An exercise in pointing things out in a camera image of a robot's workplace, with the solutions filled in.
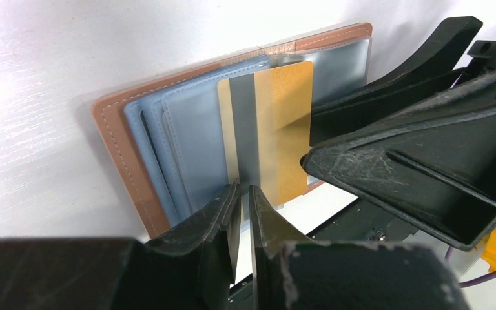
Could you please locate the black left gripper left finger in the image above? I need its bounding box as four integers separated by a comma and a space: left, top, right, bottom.
115, 183, 240, 309

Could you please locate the gold card with stripe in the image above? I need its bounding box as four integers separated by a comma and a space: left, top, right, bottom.
217, 61, 313, 207

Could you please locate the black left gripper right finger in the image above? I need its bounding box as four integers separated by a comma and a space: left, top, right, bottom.
248, 185, 316, 309

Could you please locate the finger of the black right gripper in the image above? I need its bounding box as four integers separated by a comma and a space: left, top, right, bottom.
309, 16, 483, 147
302, 71, 496, 251

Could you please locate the tan leather card holder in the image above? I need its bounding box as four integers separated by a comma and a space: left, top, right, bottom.
93, 23, 373, 237

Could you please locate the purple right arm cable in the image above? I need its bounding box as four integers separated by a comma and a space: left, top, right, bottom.
444, 245, 496, 289

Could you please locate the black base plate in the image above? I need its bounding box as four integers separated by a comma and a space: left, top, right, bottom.
228, 199, 419, 309

